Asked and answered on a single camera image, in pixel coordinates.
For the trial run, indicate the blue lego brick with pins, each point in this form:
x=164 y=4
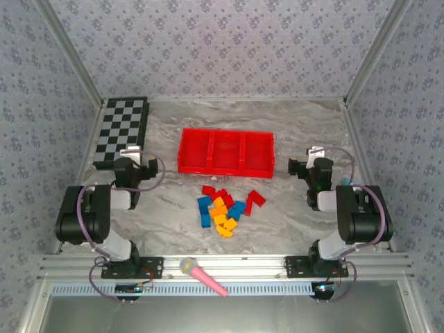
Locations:
x=205 y=221
x=240 y=206
x=204 y=202
x=234 y=214
x=204 y=210

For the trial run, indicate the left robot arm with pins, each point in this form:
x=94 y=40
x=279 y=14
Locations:
x=86 y=215

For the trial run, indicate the aluminium frame post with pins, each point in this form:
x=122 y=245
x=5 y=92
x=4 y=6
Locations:
x=378 y=52
x=69 y=52

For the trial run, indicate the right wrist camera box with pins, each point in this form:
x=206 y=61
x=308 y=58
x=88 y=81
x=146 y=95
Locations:
x=316 y=154

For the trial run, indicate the pink toy microphone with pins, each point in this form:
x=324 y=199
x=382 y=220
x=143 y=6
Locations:
x=204 y=277

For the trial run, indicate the small cyan object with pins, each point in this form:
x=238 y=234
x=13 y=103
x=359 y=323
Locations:
x=347 y=181

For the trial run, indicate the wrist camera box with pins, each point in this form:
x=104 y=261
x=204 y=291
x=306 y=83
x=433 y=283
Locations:
x=316 y=154
x=133 y=152

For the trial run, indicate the red three-compartment container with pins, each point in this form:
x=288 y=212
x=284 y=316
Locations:
x=225 y=149

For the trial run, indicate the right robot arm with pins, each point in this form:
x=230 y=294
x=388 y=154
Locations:
x=364 y=215

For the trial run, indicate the yellow lego brick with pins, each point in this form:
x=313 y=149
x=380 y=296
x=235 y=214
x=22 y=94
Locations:
x=224 y=232
x=230 y=224
x=218 y=202
x=218 y=210
x=220 y=219

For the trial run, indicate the red lego brick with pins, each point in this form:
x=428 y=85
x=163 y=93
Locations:
x=228 y=200
x=221 y=193
x=208 y=190
x=249 y=207
x=257 y=197

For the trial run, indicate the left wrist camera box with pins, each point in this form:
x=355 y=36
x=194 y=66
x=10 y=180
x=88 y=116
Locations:
x=133 y=152

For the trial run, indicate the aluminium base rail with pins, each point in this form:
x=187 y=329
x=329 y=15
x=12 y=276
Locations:
x=243 y=265

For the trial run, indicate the black and grey chessboard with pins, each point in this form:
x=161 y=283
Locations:
x=121 y=132

